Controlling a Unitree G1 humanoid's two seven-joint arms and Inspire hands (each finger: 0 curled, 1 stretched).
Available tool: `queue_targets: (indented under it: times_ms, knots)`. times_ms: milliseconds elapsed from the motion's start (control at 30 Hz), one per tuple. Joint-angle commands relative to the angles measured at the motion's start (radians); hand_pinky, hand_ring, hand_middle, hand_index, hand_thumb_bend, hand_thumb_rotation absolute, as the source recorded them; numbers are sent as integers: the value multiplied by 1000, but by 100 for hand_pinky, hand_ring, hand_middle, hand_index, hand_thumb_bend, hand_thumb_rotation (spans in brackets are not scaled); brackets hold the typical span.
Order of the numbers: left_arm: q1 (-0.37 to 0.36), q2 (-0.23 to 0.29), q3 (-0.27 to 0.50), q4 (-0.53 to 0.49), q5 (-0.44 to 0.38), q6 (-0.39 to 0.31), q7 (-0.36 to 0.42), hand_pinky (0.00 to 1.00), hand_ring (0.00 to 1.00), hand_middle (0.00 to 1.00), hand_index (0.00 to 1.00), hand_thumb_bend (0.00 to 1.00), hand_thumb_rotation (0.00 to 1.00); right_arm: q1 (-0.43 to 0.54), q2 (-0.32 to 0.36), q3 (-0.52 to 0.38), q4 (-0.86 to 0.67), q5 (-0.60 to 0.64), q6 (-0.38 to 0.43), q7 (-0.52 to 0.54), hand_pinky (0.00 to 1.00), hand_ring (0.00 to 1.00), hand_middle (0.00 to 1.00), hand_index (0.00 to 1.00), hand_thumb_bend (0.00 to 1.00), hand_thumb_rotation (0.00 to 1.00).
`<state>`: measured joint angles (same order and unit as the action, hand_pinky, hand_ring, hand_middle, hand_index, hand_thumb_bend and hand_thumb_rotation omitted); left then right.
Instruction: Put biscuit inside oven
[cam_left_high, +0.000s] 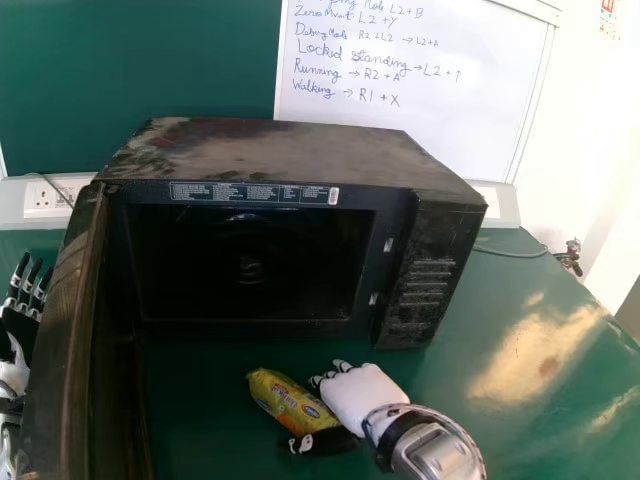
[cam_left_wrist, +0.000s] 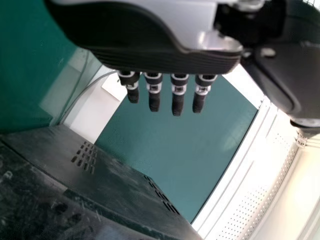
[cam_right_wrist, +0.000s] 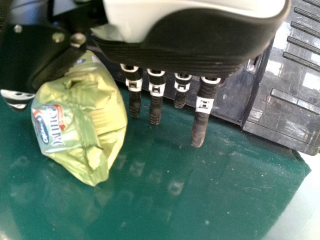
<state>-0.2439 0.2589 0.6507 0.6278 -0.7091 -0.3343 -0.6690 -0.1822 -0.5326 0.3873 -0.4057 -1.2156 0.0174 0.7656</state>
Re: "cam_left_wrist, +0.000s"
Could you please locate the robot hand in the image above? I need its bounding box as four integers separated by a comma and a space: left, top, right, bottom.
44, 0, 320, 129

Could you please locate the thin grey cable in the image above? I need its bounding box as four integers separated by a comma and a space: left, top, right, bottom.
62, 70, 118, 120
59, 49, 90, 118

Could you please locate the white perforated cable duct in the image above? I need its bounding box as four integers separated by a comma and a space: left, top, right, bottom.
214, 124, 309, 240

